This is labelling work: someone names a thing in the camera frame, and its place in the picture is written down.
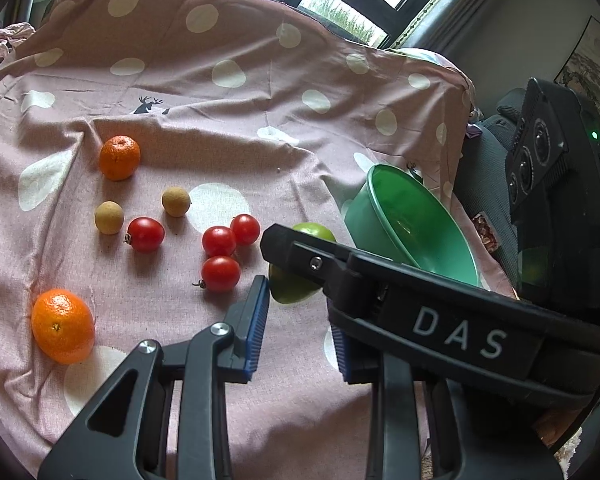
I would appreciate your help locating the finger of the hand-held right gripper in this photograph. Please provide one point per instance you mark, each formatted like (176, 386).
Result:
(430, 320)

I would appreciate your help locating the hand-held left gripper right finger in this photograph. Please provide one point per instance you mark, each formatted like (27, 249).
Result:
(340, 355)

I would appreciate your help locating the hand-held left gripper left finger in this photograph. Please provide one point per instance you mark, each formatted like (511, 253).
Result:
(257, 330)

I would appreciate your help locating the light green oblong fruit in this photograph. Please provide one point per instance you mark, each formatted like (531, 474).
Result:
(290, 289)

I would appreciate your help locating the green plastic bowl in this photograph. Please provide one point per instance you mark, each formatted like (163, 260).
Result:
(420, 230)

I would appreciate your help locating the orange mandarin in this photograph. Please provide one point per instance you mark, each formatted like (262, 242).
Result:
(120, 157)
(62, 325)

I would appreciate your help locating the red cherry tomato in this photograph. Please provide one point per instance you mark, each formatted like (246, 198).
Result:
(245, 229)
(145, 234)
(219, 241)
(220, 274)

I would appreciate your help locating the brown snack packet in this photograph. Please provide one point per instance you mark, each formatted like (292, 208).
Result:
(486, 232)

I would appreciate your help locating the tan longan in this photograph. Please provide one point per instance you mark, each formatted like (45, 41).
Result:
(109, 217)
(176, 201)

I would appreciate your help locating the pink polka-dot cloth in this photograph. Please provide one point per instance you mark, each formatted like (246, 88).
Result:
(205, 110)

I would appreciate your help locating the crumpled pink fabric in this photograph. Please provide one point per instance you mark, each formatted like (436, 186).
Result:
(5, 42)

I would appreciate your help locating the framed wall picture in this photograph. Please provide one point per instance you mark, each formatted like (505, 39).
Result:
(592, 60)

